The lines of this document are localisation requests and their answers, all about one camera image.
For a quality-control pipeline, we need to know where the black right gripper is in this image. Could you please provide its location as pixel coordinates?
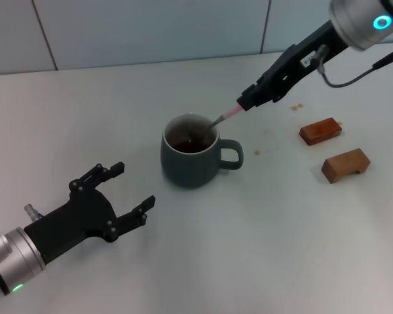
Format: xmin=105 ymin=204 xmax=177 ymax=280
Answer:
xmin=236 ymin=20 xmax=348 ymax=112

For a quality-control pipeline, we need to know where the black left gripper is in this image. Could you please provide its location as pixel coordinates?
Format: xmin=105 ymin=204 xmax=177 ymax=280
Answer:
xmin=24 ymin=162 xmax=157 ymax=264

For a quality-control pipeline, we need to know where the pink handled metal spoon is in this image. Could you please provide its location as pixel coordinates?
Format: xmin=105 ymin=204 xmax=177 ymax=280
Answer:
xmin=188 ymin=103 xmax=242 ymax=141

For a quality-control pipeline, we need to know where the grey ceramic mug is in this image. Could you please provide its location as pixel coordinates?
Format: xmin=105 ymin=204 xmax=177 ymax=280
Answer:
xmin=160 ymin=113 xmax=245 ymax=190

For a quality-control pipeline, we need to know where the flat brown wooden block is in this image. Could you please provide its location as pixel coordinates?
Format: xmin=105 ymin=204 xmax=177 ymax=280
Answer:
xmin=299 ymin=117 xmax=343 ymax=146

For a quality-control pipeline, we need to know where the silver plug on right gripper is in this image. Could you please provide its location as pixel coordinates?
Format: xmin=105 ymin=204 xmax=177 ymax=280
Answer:
xmin=311 ymin=44 xmax=330 ymax=72

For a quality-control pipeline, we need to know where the silver plug on gripper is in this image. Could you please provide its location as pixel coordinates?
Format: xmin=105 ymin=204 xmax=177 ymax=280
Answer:
xmin=311 ymin=44 xmax=330 ymax=72
xmin=23 ymin=204 xmax=43 ymax=222

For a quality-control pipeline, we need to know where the dark coffee liquid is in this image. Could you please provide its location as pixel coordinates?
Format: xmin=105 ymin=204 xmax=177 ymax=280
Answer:
xmin=173 ymin=139 xmax=210 ymax=154

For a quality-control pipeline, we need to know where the silver plug on left gripper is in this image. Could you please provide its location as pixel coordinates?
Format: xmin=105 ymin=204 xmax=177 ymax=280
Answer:
xmin=23 ymin=204 xmax=43 ymax=222

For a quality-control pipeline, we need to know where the arched brown wooden block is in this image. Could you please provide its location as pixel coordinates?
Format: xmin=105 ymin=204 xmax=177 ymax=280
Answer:
xmin=320 ymin=148 xmax=371 ymax=184

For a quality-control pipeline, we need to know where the grey right gripper cable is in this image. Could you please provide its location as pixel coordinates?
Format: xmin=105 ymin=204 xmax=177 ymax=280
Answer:
xmin=319 ymin=45 xmax=393 ymax=88

